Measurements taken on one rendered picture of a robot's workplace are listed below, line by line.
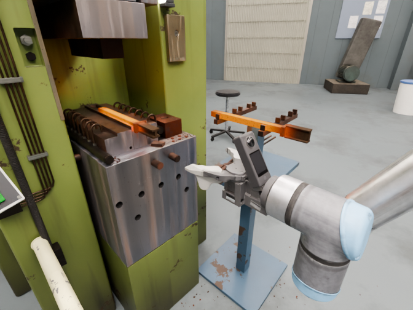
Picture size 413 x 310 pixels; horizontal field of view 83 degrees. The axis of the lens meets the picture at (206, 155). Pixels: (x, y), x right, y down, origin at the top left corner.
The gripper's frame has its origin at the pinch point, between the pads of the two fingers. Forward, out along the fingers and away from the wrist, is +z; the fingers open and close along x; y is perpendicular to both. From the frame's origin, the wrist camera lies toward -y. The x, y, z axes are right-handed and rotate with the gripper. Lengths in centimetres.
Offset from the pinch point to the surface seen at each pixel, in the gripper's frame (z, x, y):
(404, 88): 11, 534, 54
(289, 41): 342, 710, -24
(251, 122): 9.2, 33.6, 1.1
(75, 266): 48, -29, 57
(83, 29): 33.6, -11.8, -29.1
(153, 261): 28, -4, 59
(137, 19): 33.6, 4.5, -32.1
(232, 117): 18.3, 33.2, 1.3
